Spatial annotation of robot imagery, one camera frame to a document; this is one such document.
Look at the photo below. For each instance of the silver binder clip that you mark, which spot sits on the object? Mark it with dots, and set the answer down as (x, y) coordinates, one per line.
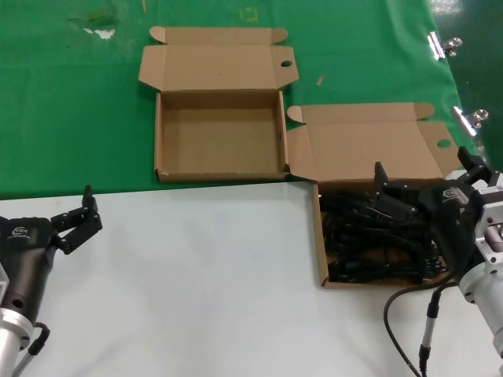
(467, 119)
(438, 45)

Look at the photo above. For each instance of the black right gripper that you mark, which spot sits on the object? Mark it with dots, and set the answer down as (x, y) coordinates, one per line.
(448, 220)

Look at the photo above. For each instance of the green table cloth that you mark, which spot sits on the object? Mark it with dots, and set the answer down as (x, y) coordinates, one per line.
(70, 118)

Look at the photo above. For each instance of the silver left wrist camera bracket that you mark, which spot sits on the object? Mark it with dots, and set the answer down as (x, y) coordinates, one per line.
(3, 280)

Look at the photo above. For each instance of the open cardboard box without tear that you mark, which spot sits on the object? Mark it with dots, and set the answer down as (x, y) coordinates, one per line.
(373, 145)

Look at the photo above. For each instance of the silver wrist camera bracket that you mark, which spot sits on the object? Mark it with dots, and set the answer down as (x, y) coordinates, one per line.
(491, 231)
(3, 280)

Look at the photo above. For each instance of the small wood chip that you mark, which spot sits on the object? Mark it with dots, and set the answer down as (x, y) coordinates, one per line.
(320, 79)

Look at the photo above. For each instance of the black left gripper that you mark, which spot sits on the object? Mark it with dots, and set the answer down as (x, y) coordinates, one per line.
(27, 251)

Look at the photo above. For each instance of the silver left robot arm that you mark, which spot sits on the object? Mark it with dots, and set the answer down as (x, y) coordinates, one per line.
(9, 337)

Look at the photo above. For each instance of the open cardboard box torn corner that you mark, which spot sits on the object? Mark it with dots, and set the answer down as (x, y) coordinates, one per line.
(220, 137)

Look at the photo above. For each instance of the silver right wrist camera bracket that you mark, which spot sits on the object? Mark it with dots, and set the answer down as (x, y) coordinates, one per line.
(491, 231)

